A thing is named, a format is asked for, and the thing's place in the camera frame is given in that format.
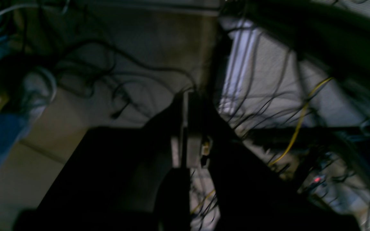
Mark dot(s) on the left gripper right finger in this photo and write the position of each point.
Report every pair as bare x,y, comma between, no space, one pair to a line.
251,197

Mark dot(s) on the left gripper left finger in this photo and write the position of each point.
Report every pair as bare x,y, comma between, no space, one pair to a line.
117,179

